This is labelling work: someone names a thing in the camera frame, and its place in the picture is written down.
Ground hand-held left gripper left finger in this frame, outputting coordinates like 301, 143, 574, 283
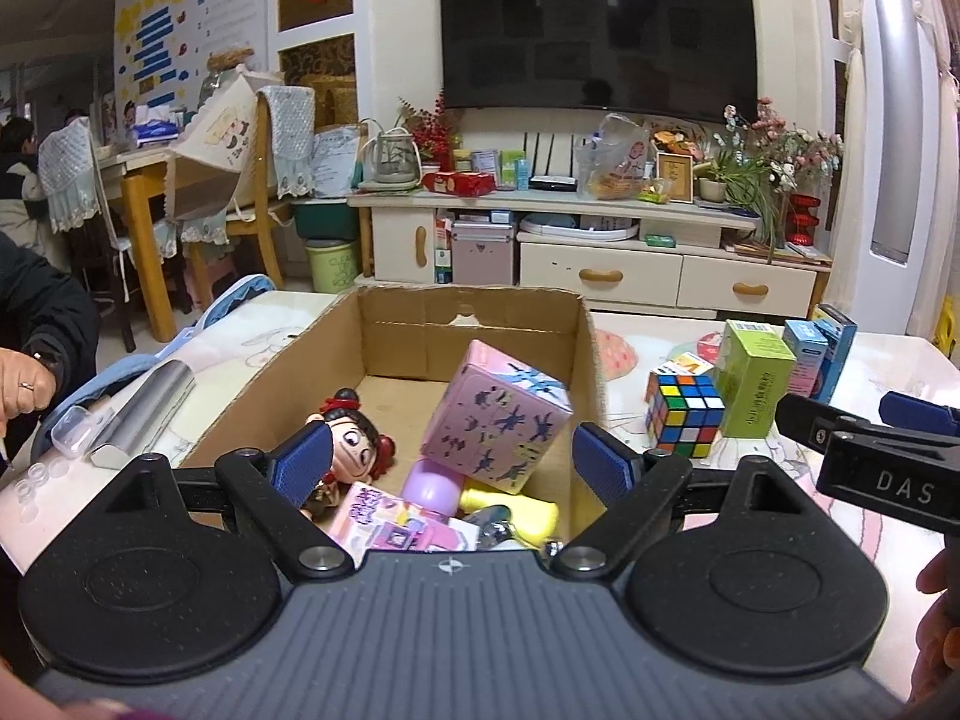
105, 420, 355, 584

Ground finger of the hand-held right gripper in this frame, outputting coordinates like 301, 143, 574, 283
776, 394, 960, 458
879, 391, 960, 428

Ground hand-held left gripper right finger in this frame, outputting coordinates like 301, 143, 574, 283
551, 422, 822, 582

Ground black-haired doll figurine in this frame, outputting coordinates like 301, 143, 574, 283
300, 388, 398, 522

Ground green carton box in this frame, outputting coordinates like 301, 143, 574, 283
712, 319, 797, 440

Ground pink toy package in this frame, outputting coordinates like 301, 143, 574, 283
326, 481, 481, 556

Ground colourful puzzle cube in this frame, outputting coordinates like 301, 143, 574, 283
643, 371, 727, 460

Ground yellow pink massage hammer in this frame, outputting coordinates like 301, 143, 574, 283
401, 460, 560, 550

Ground pink printed box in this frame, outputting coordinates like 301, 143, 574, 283
420, 339, 575, 496

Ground silver metal can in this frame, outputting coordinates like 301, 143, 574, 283
472, 504, 522, 550

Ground cardboard box with green print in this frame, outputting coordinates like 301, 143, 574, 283
176, 283, 608, 541

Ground person's right hand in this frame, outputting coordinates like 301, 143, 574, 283
916, 546, 960, 691

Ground yellow detergent bottle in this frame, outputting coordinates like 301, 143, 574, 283
934, 307, 960, 361

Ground silver metal case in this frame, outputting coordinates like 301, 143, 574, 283
90, 360, 197, 470

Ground blue fabric bag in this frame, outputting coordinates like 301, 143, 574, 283
37, 275, 275, 451

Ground cream television cabinet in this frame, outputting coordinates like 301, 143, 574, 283
347, 184, 833, 316

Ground light green trash bin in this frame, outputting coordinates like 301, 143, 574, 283
304, 238, 359, 293

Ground red glass vase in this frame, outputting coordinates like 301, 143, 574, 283
784, 193, 822, 247

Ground clear plastic container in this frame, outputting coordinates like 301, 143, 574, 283
51, 406, 97, 458

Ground white oval tray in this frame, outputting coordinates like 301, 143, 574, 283
521, 214, 640, 242

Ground pink storage case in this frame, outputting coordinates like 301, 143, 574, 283
451, 221, 517, 286

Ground potted artificial flowers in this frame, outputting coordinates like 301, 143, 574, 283
694, 97, 845, 263

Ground white standing air conditioner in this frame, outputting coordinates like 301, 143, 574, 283
847, 0, 946, 338

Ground framed certificate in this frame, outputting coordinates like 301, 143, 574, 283
656, 152, 695, 203

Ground black white router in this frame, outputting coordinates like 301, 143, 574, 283
521, 131, 578, 192

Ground white paper bag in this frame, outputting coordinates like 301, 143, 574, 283
311, 127, 361, 200

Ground clear plastic snack bag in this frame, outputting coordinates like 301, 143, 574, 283
574, 114, 653, 201

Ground wooden dining table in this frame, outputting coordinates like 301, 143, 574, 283
97, 146, 226, 342

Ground glass kettle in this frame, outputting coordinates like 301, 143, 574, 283
360, 118, 425, 192

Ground red snack pack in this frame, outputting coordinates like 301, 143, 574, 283
421, 170, 497, 197

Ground wooden chair with lace cover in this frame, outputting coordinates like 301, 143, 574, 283
37, 120, 121, 301
120, 79, 316, 342

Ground cream printed cloth cover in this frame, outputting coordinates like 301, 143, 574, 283
172, 64, 263, 170

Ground red berry bouquet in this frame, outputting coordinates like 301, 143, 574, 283
396, 94, 462, 166

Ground light blue tissue pack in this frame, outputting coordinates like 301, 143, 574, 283
127, 109, 181, 147

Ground green glass jar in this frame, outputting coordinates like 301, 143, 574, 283
199, 52, 256, 110

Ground black television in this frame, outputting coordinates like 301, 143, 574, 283
437, 0, 760, 125

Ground wall poster with blue strips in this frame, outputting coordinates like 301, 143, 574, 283
112, 0, 269, 128

